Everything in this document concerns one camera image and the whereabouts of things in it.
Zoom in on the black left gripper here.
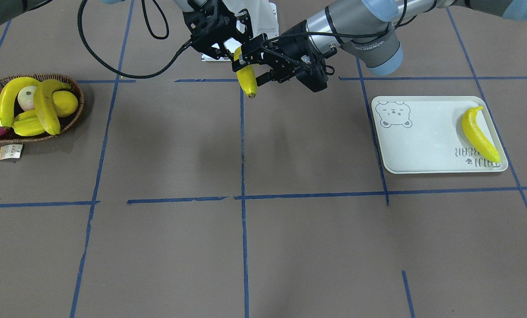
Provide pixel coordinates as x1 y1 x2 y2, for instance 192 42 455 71
231 21 337 92

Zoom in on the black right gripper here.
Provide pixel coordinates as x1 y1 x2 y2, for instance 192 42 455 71
184 0 253 61

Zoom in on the yellow banana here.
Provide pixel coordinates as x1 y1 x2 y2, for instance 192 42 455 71
34 79 71 136
0 76 40 129
461 106 501 163
234 46 258 99

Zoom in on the brown wicker basket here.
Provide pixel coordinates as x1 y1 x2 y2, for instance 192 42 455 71
0 74 85 144

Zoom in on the paper basket tag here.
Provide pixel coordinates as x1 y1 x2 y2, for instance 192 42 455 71
0 144 24 161

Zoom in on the white bear tray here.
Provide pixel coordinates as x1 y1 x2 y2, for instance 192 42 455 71
371 96 509 174

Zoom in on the yellow lemon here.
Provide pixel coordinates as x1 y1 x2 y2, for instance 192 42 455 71
53 91 78 117

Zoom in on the pale apple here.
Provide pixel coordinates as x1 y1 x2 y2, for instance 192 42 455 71
17 85 37 111

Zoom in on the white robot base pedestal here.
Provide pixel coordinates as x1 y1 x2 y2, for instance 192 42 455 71
201 0 279 62

